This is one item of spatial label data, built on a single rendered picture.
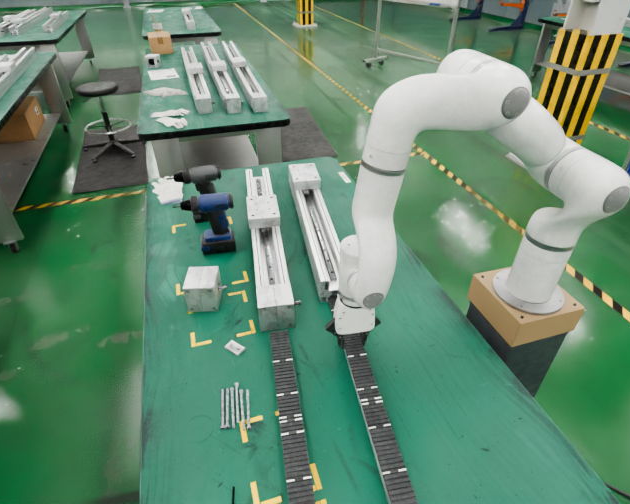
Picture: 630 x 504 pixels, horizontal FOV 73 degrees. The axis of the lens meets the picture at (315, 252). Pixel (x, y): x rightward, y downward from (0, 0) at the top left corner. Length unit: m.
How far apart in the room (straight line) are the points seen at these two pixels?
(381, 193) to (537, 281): 0.57
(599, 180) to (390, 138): 0.48
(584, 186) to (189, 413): 1.02
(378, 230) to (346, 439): 0.48
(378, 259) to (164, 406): 0.63
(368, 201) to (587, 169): 0.49
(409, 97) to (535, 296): 0.71
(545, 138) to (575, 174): 0.15
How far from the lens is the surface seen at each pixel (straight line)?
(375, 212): 0.86
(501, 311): 1.29
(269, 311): 1.18
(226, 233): 1.52
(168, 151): 2.83
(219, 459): 1.04
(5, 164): 4.29
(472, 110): 0.80
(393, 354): 1.19
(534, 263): 1.23
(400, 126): 0.80
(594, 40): 4.05
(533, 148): 0.98
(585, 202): 1.09
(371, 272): 0.87
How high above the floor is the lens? 1.68
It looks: 37 degrees down
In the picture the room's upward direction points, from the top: straight up
